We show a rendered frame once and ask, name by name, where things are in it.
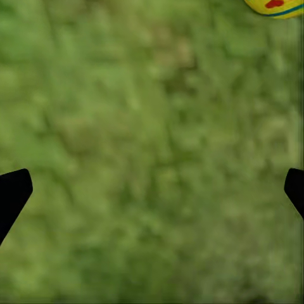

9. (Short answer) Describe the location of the easter egg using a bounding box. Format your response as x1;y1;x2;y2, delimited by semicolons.
244;0;304;19

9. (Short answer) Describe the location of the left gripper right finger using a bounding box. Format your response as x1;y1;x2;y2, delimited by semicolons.
284;168;304;219

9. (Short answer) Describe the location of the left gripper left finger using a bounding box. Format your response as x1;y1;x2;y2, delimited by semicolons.
0;168;33;245

